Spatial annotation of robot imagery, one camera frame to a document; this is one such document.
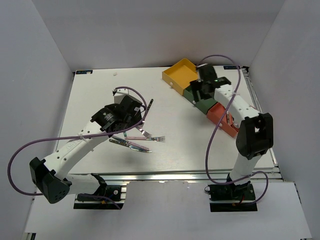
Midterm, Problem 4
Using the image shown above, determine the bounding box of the green handled fork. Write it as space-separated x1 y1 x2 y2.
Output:
136 125 152 138

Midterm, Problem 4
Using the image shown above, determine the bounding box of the dark handled spoon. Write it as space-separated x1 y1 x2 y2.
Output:
226 111 231 125

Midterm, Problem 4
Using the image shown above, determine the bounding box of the dark handled fork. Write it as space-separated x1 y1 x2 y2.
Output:
144 98 154 117

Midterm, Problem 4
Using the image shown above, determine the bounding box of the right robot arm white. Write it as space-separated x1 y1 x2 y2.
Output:
190 63 274 200

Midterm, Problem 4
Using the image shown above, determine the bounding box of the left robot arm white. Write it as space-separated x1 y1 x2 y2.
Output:
29 95 143 204

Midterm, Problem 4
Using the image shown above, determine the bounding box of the green container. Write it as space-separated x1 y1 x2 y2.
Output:
183 86 217 115

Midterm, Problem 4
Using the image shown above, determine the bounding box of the orange container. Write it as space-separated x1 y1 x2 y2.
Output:
206 103 239 138

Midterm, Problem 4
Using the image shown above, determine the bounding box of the yellow container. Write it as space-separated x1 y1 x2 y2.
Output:
162 58 198 96

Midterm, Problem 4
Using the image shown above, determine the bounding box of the right blue table label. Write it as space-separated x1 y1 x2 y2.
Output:
223 65 241 70

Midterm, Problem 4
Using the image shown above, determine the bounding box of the blue table label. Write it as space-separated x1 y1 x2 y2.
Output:
75 69 93 75
223 65 241 70

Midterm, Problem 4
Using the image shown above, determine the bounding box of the left blue table label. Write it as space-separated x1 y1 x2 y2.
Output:
75 69 93 75

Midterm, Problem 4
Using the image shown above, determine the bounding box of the pink handled knife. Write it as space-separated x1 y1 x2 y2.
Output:
110 135 149 149

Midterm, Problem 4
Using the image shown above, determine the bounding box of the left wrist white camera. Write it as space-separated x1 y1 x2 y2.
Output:
112 88 129 104

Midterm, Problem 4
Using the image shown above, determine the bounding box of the dark handled knife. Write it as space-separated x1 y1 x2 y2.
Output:
109 139 152 153

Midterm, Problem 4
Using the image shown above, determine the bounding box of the pink handled fork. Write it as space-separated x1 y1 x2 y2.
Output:
124 136 166 143

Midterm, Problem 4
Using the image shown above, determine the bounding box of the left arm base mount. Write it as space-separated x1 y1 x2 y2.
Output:
73 173 124 210

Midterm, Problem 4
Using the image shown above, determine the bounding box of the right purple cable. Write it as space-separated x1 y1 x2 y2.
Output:
199 54 270 205

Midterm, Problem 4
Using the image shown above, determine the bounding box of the purple cable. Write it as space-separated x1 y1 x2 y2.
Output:
199 54 270 205
7 86 149 196

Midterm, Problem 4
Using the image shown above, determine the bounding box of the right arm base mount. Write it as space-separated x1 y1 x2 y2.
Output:
204 182 258 213

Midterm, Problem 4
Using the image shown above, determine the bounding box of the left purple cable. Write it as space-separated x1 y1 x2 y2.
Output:
7 86 149 196

